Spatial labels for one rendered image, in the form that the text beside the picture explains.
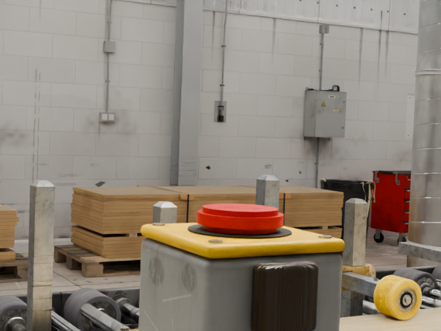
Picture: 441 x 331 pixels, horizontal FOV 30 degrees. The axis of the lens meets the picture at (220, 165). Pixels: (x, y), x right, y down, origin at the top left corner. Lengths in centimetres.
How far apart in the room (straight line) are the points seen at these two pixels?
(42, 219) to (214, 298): 114
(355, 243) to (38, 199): 71
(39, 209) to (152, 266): 109
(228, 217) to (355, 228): 145
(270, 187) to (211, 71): 686
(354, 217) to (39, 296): 70
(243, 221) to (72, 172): 756
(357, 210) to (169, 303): 145
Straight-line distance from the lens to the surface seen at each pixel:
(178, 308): 36
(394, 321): 165
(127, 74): 809
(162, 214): 155
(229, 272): 34
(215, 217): 36
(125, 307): 206
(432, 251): 222
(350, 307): 183
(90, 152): 796
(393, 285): 164
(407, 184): 901
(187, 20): 818
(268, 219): 36
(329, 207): 776
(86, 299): 197
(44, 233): 148
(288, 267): 35
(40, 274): 149
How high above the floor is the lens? 127
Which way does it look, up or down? 3 degrees down
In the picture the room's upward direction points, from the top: 2 degrees clockwise
